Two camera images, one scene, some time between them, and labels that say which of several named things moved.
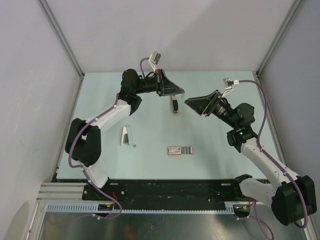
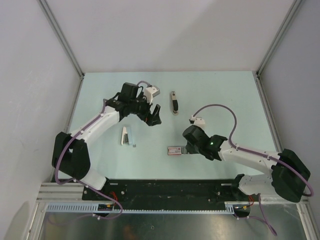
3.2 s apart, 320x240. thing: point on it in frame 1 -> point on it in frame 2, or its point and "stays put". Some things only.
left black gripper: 165,87 -> 150,119
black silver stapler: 175,105 stays put
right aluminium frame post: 294,8 stays put
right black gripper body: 212,105 -> 193,149
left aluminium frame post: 61,34 stays put
